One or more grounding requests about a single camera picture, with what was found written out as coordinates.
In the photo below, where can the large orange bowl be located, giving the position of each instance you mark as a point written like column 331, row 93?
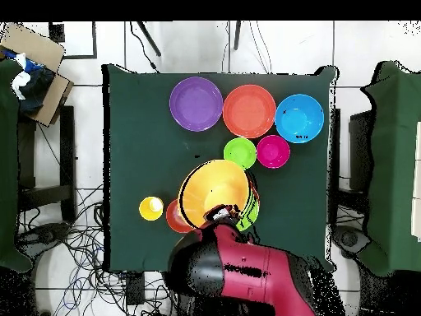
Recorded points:
column 210, row 187

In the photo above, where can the large green bowl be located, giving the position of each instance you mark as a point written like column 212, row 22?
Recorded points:
column 250, row 210

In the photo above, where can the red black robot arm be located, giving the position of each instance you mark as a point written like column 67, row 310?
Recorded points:
column 256, row 273

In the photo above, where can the small green bowl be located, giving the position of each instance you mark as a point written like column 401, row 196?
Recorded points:
column 239, row 153

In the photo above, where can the small red bowl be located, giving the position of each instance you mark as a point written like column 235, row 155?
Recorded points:
column 172, row 219

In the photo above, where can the pink bowl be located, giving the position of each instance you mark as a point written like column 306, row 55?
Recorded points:
column 273, row 151

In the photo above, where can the dark green table cloth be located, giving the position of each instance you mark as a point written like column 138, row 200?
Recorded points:
column 148, row 148

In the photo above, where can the yellow cup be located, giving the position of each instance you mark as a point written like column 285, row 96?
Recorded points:
column 150, row 209

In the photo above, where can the purple bowl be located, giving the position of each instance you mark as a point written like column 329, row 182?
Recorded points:
column 196, row 104

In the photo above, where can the blue bowl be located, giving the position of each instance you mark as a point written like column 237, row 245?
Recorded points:
column 299, row 118

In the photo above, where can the black power box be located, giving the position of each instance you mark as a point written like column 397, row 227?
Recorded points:
column 135, row 289

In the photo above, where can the black tripod leg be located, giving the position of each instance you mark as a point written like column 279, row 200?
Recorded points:
column 237, row 34
column 149, row 39

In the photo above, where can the green cloth covered table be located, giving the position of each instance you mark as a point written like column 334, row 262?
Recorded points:
column 8, row 164
column 391, row 164

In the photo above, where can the blue cloth bag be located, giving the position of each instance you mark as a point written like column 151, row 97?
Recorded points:
column 36, row 85

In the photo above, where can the white board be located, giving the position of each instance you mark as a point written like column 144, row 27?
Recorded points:
column 417, row 181

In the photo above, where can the brown cardboard box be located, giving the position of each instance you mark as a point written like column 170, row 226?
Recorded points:
column 36, row 46

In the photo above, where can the black stool frame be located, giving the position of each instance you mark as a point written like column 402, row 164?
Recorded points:
column 67, row 148

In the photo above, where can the black floor frame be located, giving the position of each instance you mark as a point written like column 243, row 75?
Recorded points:
column 94, row 39

